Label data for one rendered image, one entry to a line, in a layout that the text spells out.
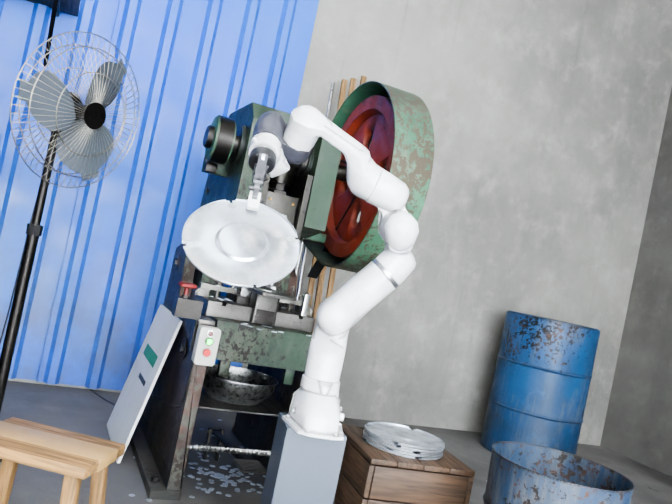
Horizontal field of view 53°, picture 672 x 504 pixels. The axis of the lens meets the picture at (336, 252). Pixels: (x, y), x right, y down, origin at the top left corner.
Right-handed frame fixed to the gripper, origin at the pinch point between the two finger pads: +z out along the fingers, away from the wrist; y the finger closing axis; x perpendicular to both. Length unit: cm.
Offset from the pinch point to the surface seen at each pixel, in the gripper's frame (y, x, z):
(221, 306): -85, -4, -34
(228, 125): -40, -16, -86
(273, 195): -59, 7, -74
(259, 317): -87, 11, -33
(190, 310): -77, -14, -22
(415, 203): -42, 61, -67
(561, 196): -150, 214, -248
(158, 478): -126, -13, 18
